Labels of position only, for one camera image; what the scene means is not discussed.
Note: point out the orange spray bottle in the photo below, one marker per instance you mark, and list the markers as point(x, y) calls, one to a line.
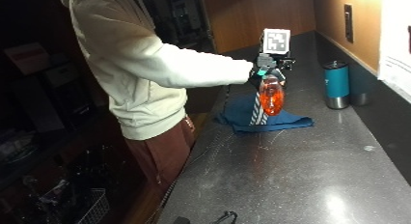
point(272, 97)

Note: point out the white marker cube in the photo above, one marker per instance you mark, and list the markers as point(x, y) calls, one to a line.
point(276, 40)

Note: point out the teal steel tumbler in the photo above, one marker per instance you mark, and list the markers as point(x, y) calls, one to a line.
point(336, 85)

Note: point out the blue folded cloth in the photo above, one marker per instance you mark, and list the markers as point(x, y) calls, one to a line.
point(244, 116)

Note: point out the white paper sheet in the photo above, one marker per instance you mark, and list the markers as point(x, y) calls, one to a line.
point(395, 40)

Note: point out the the person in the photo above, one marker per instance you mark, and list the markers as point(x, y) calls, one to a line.
point(132, 72)

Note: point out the black wall outlet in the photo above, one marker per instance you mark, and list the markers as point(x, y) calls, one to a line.
point(349, 22)

